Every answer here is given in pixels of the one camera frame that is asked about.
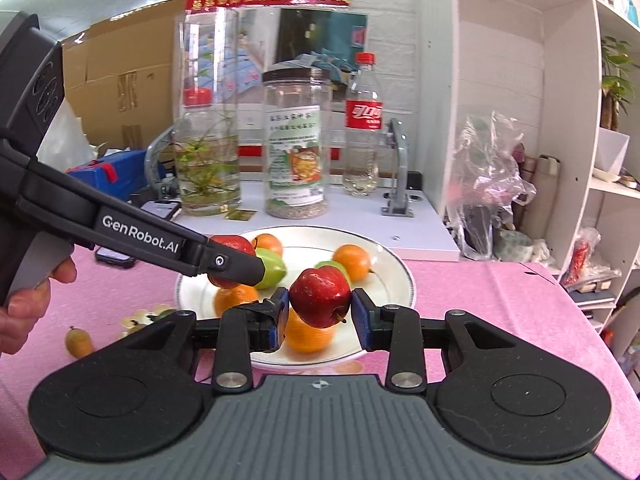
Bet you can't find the orange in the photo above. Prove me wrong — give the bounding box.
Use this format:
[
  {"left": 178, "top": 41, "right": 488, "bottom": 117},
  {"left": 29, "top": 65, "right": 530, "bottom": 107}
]
[
  {"left": 254, "top": 233, "right": 284, "bottom": 258},
  {"left": 282, "top": 307, "right": 337, "bottom": 354},
  {"left": 213, "top": 284, "right": 261, "bottom": 318},
  {"left": 331, "top": 244, "right": 372, "bottom": 283}
]

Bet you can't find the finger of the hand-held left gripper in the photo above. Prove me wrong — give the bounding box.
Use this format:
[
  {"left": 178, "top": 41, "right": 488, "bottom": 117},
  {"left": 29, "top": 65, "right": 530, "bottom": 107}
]
[{"left": 192, "top": 237, "right": 267, "bottom": 289}]

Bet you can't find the grey metal clamp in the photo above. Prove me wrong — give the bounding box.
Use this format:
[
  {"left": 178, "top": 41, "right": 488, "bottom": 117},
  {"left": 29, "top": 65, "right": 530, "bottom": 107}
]
[{"left": 381, "top": 118, "right": 416, "bottom": 218}]

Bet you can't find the red apple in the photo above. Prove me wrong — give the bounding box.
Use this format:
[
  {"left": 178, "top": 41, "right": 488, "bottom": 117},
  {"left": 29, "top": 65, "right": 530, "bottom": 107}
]
[
  {"left": 289, "top": 267, "right": 352, "bottom": 330},
  {"left": 207, "top": 234, "right": 257, "bottom": 291}
]

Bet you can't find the bagged red packet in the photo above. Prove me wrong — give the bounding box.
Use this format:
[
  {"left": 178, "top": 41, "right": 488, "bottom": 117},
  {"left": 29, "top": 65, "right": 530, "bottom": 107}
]
[{"left": 560, "top": 227, "right": 621, "bottom": 286}]

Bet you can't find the tall glass vase with plant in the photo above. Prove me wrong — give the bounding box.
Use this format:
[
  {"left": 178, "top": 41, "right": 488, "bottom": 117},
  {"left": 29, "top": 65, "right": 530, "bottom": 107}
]
[{"left": 172, "top": 7, "right": 243, "bottom": 217}]

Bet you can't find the person's left hand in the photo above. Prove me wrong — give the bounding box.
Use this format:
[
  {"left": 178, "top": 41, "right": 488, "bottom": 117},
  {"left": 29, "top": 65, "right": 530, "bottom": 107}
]
[{"left": 0, "top": 257, "right": 78, "bottom": 357}]

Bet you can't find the black smartphone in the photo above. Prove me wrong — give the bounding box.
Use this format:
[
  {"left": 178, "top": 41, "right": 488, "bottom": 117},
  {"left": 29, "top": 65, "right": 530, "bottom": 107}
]
[{"left": 95, "top": 200, "right": 182, "bottom": 268}]

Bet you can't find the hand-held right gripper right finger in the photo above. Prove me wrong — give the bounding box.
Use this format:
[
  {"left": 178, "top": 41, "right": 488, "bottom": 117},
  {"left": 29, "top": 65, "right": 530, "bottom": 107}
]
[{"left": 350, "top": 287, "right": 526, "bottom": 395}]

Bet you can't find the cardboard box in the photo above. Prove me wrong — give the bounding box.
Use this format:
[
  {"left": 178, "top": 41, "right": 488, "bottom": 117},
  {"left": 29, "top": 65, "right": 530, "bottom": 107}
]
[{"left": 60, "top": 0, "right": 191, "bottom": 161}]

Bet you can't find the pink floral tablecloth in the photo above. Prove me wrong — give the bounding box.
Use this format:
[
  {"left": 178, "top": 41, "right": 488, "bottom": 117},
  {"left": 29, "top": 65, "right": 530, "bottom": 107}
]
[{"left": 0, "top": 255, "right": 640, "bottom": 461}]

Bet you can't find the grey plastic bracket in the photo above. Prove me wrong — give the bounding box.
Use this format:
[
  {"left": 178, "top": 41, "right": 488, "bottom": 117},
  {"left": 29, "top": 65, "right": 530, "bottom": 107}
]
[{"left": 145, "top": 135, "right": 178, "bottom": 196}]

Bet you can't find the white plate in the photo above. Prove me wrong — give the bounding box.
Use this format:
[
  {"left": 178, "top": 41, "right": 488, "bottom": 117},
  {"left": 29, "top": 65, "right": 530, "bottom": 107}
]
[{"left": 175, "top": 226, "right": 417, "bottom": 367}]

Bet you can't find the potted plant in white pot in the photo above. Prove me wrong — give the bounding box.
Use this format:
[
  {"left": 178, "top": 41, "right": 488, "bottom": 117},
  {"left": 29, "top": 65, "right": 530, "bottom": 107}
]
[{"left": 595, "top": 35, "right": 640, "bottom": 181}]

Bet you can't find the patterned cup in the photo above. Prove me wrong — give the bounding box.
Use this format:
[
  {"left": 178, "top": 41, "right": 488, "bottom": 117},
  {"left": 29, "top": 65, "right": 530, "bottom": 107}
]
[{"left": 495, "top": 230, "right": 536, "bottom": 263}]

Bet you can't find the blue box device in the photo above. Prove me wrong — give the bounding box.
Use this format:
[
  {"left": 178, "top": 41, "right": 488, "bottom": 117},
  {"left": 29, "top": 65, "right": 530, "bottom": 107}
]
[{"left": 67, "top": 149, "right": 151, "bottom": 206}]

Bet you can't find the green mango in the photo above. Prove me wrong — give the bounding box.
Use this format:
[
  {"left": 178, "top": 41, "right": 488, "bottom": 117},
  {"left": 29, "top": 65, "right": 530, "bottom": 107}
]
[
  {"left": 252, "top": 248, "right": 288, "bottom": 291},
  {"left": 314, "top": 260, "right": 351, "bottom": 281}
]

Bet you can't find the white shelving unit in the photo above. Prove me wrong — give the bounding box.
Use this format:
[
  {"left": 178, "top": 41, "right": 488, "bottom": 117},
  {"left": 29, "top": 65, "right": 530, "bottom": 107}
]
[{"left": 417, "top": 0, "right": 640, "bottom": 361}]

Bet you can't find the wall poster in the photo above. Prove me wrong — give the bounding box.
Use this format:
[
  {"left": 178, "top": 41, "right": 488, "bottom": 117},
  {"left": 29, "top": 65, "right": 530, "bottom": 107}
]
[{"left": 235, "top": 7, "right": 368, "bottom": 161}]

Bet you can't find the crumpled clear plastic bag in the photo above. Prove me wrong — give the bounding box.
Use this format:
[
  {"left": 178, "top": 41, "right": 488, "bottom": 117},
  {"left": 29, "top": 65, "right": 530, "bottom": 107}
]
[{"left": 442, "top": 110, "right": 538, "bottom": 261}]

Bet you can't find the red-label soda bottle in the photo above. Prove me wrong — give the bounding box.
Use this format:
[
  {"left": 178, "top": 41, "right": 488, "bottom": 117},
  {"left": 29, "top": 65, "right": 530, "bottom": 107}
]
[{"left": 342, "top": 51, "right": 387, "bottom": 197}]

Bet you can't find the brown longan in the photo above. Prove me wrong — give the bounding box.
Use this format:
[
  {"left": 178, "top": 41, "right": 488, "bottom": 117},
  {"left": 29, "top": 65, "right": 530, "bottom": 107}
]
[{"left": 65, "top": 326, "right": 95, "bottom": 359}]

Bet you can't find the white riser board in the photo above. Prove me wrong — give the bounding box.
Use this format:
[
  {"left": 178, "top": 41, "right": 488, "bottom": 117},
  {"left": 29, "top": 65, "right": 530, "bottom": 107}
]
[{"left": 130, "top": 187, "right": 461, "bottom": 262}]

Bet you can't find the clear jar with black lid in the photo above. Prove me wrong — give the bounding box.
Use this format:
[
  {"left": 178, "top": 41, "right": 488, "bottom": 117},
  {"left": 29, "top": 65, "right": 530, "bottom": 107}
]
[{"left": 261, "top": 67, "right": 333, "bottom": 219}]

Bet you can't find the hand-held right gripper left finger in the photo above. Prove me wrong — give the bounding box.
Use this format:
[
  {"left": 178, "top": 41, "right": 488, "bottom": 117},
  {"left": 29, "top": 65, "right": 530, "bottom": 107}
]
[{"left": 115, "top": 286, "right": 292, "bottom": 395}]

